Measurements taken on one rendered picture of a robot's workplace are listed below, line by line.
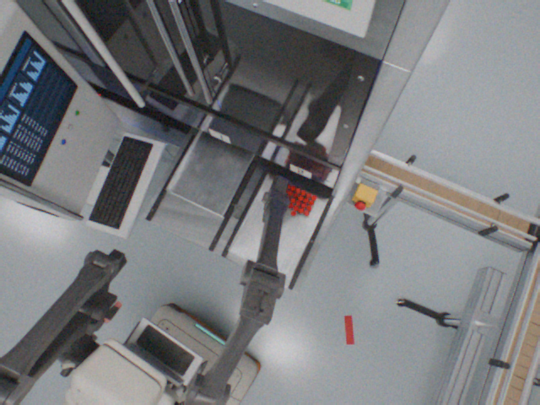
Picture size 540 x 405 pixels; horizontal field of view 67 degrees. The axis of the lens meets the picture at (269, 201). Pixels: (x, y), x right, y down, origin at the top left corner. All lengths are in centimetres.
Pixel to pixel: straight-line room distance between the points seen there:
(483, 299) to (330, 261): 85
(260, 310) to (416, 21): 67
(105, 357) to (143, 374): 11
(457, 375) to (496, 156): 145
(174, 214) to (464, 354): 138
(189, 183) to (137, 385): 83
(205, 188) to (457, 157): 172
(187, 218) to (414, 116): 174
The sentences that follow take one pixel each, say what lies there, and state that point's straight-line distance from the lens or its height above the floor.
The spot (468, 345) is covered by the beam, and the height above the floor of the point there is 55.
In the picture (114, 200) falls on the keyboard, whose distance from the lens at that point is 184.
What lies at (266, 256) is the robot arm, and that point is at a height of 139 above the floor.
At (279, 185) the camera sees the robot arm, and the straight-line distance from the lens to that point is 139.
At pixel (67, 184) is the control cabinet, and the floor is 98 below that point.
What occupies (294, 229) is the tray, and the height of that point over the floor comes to 88.
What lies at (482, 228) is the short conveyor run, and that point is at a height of 93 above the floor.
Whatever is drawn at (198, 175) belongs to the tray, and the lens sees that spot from 170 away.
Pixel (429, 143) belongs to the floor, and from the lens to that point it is 282.
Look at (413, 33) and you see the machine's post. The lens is 74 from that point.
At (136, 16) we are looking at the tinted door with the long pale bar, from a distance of 117.
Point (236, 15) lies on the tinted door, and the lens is 92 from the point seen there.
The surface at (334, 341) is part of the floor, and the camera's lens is 248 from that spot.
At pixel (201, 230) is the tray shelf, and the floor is 88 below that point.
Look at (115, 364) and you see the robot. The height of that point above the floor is 134.
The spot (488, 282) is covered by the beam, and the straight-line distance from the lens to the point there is 213.
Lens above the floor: 246
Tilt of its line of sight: 75 degrees down
